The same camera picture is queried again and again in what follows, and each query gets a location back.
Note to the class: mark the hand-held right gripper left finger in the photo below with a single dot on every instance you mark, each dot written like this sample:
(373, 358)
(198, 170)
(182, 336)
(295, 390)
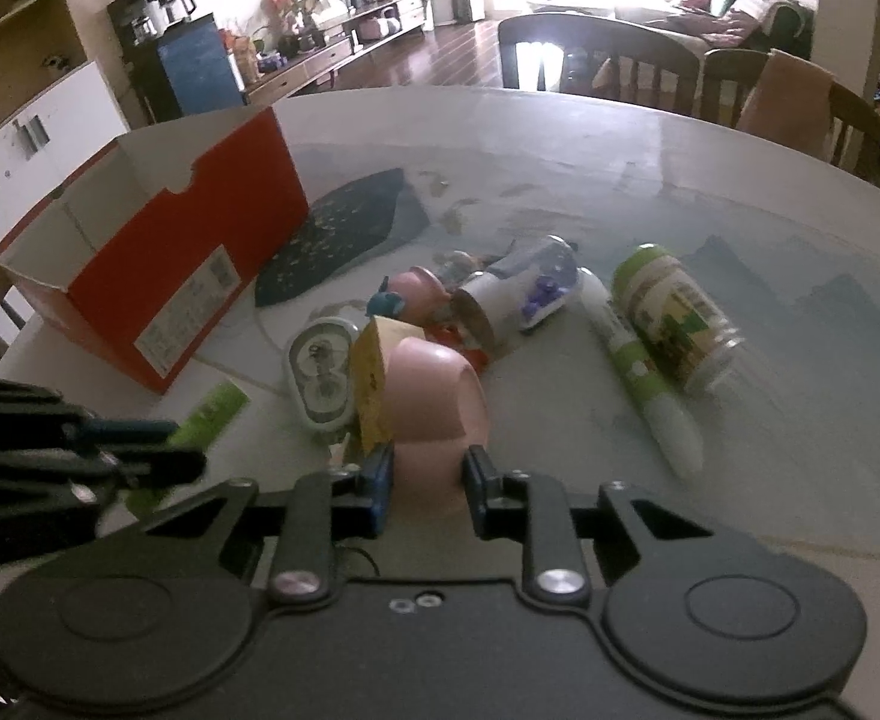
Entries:
(381, 491)

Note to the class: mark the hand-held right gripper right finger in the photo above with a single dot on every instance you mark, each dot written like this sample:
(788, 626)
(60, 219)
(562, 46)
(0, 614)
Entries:
(477, 491)

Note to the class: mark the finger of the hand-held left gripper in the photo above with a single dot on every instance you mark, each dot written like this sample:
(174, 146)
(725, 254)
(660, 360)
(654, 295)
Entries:
(132, 431)
(162, 466)

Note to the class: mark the green packet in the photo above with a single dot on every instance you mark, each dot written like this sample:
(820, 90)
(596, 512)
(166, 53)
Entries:
(211, 412)

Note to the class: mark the orange toy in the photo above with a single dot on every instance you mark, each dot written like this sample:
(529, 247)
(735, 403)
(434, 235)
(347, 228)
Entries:
(476, 356)

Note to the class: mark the red cardboard box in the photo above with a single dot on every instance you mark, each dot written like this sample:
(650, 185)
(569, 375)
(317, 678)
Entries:
(185, 255)

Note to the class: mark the white green tube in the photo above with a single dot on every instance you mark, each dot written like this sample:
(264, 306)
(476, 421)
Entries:
(635, 367)

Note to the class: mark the green lidded jar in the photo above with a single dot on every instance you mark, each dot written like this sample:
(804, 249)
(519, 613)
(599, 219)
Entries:
(672, 315)

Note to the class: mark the white alarm clock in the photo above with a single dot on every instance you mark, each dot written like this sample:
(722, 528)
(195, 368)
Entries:
(320, 375)

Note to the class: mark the silver metal can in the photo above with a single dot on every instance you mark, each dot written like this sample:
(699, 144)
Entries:
(485, 300)

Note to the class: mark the pink pig toy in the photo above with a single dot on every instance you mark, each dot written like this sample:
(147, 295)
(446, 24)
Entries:
(417, 292)

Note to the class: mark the small grey figurine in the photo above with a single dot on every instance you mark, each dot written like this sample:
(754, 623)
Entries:
(457, 268)

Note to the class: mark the clear bottle purple print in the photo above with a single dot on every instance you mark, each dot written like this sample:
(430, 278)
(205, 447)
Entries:
(549, 277)

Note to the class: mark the dark patterned placemat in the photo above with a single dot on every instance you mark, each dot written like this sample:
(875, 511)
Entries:
(342, 232)

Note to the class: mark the blue front water dispenser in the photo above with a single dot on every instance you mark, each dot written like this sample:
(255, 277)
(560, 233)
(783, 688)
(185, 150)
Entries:
(185, 67)

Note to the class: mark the low wooden console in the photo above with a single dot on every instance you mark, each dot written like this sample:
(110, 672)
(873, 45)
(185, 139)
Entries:
(312, 64)

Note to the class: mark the pink potted flowers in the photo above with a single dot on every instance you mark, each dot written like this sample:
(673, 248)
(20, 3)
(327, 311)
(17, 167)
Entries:
(290, 11)

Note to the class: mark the pink round pot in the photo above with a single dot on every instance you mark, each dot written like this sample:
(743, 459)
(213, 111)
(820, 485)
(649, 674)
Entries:
(378, 26)

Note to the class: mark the dark dining chair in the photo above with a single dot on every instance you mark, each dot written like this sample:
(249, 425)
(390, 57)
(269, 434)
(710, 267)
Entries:
(597, 34)

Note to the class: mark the light sofa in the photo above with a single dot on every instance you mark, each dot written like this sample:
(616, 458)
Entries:
(717, 15)

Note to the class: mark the wooden white wall cabinet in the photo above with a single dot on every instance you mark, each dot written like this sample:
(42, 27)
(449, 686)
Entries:
(50, 127)

